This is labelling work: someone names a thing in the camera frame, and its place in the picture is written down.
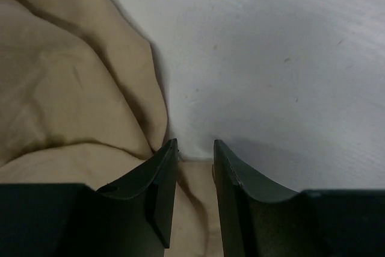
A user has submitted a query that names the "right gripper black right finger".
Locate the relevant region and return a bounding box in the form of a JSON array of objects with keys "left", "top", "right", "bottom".
[{"left": 214, "top": 140, "right": 384, "bottom": 256}]

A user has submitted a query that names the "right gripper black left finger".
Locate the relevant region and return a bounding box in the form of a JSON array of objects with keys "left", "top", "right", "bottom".
[{"left": 1, "top": 139, "right": 178, "bottom": 256}]

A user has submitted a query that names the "beige t shirt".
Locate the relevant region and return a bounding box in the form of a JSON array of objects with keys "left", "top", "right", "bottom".
[{"left": 1, "top": 0, "right": 224, "bottom": 256}]

